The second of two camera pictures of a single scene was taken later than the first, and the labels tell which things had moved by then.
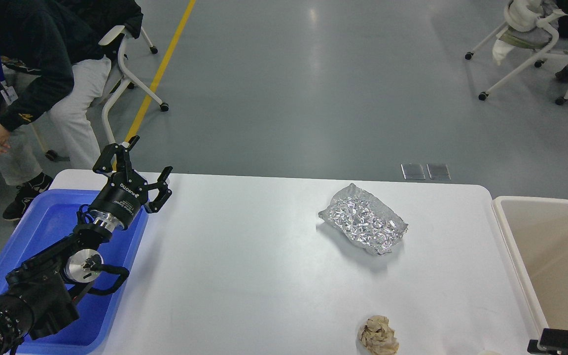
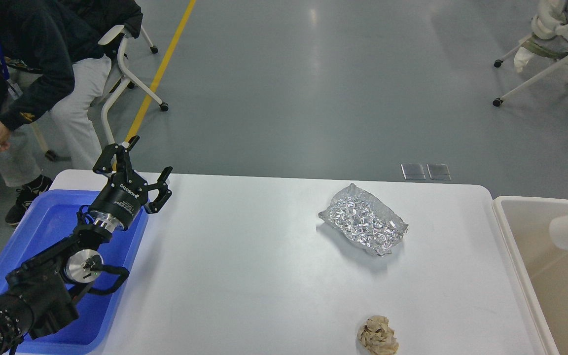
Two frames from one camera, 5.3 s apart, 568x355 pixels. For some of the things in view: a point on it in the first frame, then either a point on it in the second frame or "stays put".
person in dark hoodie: (42, 60) stays put
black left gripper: (124, 194) stays put
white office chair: (110, 36) stays put
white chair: (532, 25) -> (555, 28)
